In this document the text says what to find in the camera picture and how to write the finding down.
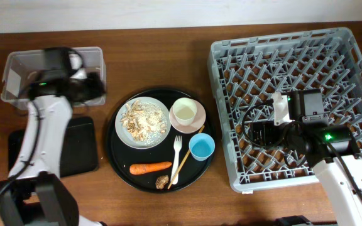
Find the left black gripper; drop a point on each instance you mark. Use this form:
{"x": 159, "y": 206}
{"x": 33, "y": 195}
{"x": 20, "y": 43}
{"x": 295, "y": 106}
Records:
{"x": 98, "y": 87}

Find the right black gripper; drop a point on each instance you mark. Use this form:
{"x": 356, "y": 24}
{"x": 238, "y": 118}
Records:
{"x": 268, "y": 127}

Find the blue plastic cup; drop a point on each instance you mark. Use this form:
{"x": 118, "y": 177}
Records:
{"x": 201, "y": 146}

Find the pink saucer bowl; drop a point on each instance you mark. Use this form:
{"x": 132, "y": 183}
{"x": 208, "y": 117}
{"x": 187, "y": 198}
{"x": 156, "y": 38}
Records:
{"x": 196, "y": 124}

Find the cream paper cup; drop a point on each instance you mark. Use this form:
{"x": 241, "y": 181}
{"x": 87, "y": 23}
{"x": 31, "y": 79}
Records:
{"x": 184, "y": 110}

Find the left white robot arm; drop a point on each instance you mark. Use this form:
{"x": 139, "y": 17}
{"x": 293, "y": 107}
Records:
{"x": 33, "y": 194}

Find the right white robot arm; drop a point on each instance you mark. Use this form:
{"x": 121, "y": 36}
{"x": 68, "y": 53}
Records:
{"x": 332, "y": 153}

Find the grey dishwasher rack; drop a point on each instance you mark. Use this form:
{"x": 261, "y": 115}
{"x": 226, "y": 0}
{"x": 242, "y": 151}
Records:
{"x": 245, "y": 72}

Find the clear plastic waste bin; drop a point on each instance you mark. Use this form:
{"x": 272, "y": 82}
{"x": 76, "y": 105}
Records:
{"x": 22, "y": 67}

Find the wooden chopstick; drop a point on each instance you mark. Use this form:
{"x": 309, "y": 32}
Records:
{"x": 183, "y": 162}

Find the grey plate with food scraps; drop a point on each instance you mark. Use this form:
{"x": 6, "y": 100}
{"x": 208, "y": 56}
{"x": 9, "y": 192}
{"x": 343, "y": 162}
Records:
{"x": 142, "y": 123}

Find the black rectangular tray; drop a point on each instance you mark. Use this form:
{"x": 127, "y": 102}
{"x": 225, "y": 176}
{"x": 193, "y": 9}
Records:
{"x": 80, "y": 147}

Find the round black serving tray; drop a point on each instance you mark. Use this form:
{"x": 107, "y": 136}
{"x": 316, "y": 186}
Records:
{"x": 121, "y": 156}

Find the white plastic fork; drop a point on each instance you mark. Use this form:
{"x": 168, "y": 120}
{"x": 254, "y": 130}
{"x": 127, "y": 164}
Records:
{"x": 177, "y": 147}

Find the orange carrot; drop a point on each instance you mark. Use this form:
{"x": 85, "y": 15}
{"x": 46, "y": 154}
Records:
{"x": 140, "y": 169}

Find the brown walnut shell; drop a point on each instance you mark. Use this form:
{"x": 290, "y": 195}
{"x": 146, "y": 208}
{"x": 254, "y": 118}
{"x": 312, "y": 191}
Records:
{"x": 161, "y": 181}

